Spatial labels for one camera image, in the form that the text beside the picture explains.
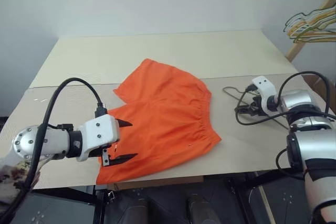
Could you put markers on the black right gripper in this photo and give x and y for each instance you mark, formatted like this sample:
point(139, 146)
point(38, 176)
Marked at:
point(257, 107)

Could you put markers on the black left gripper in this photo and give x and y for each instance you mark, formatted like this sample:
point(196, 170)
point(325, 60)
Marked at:
point(106, 158)

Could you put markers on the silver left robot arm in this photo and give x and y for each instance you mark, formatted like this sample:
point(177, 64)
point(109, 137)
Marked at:
point(53, 140)

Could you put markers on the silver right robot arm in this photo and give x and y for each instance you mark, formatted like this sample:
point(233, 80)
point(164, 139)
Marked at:
point(305, 140)

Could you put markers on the orange shorts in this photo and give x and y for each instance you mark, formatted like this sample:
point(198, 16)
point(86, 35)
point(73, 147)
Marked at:
point(168, 108)

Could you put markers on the wooden hanger rack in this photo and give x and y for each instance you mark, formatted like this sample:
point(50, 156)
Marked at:
point(296, 48)

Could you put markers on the small metal latch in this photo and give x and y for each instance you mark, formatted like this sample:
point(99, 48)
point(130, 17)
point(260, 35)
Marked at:
point(111, 195)

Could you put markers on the white patterned cloth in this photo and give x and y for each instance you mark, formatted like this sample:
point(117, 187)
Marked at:
point(13, 174)

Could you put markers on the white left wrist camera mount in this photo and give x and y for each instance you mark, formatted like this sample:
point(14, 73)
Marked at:
point(101, 132)

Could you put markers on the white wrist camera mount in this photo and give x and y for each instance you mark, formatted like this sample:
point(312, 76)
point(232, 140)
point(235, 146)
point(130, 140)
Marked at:
point(101, 132)
point(265, 87)

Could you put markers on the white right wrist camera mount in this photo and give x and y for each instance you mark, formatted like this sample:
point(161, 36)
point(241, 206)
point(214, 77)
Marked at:
point(265, 87)

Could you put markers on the black metal table frame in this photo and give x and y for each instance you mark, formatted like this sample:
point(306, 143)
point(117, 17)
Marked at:
point(98, 203)

